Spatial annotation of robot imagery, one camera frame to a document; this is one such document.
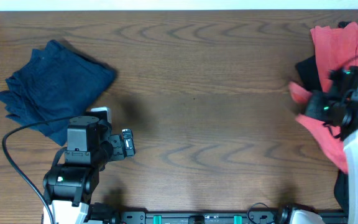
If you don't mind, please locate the folded navy blue shirt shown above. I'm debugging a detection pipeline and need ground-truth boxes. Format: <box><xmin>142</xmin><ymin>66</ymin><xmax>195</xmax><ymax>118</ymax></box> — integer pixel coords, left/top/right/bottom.
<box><xmin>0</xmin><ymin>40</ymin><xmax>117</xmax><ymax>146</ymax></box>

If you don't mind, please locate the red soccer t-shirt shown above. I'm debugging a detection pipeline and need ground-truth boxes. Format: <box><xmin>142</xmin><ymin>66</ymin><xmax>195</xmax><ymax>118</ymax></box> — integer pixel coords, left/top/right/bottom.
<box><xmin>295</xmin><ymin>22</ymin><xmax>358</xmax><ymax>173</ymax></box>

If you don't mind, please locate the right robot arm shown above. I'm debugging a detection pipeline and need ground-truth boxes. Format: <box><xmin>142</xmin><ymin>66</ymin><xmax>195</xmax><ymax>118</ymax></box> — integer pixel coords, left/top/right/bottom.
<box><xmin>296</xmin><ymin>66</ymin><xmax>358</xmax><ymax>223</ymax></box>

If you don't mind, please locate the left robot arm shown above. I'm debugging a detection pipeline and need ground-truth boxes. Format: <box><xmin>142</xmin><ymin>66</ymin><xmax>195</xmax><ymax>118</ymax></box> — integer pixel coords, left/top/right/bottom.
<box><xmin>43</xmin><ymin>114</ymin><xmax>135</xmax><ymax>224</ymax></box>

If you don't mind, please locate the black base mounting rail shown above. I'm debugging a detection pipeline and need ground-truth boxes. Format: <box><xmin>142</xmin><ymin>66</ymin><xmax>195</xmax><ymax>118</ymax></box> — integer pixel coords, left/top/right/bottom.
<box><xmin>88</xmin><ymin>202</ymin><xmax>351</xmax><ymax>224</ymax></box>

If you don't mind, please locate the black patterned garment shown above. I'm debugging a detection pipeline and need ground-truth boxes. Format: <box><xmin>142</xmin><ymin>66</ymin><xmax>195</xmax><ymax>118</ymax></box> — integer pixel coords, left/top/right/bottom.
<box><xmin>295</xmin><ymin>21</ymin><xmax>352</xmax><ymax>215</ymax></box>

